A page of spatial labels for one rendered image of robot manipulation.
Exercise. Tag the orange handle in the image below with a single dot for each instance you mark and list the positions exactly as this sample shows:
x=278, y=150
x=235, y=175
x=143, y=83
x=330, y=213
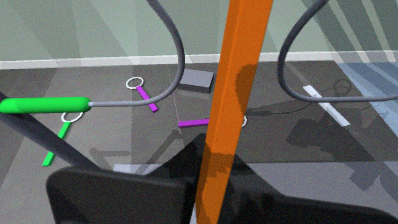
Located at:
x=244, y=34

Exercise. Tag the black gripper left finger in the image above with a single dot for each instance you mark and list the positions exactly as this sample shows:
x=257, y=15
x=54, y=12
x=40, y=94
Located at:
x=164, y=196

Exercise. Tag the purple handle with white loop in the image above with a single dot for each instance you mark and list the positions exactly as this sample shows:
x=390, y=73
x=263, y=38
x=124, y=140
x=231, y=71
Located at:
x=142, y=93
x=200, y=123

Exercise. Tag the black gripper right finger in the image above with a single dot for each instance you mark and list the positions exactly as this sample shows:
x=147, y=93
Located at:
x=249, y=199

